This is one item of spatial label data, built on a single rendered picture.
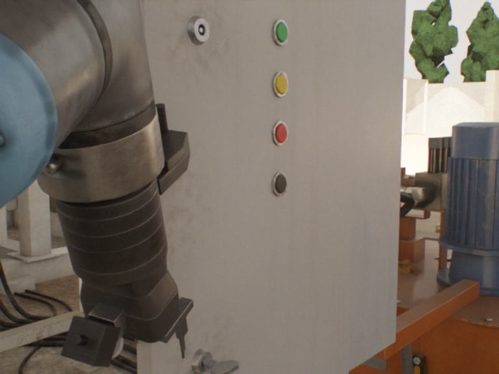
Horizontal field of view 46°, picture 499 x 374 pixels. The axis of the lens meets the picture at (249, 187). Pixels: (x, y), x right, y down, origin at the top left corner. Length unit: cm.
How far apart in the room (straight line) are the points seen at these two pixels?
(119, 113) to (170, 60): 20
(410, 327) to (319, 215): 49
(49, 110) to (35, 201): 365
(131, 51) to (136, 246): 14
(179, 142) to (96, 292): 14
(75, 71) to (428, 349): 126
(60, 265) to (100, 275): 361
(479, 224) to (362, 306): 66
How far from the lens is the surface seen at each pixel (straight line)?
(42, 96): 26
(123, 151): 39
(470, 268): 162
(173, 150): 47
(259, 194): 68
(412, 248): 184
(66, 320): 253
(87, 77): 31
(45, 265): 400
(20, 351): 294
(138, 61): 38
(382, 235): 102
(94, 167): 39
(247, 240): 67
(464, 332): 142
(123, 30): 36
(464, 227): 159
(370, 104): 95
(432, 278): 171
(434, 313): 132
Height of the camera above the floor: 105
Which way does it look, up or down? 7 degrees down
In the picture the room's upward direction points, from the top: straight up
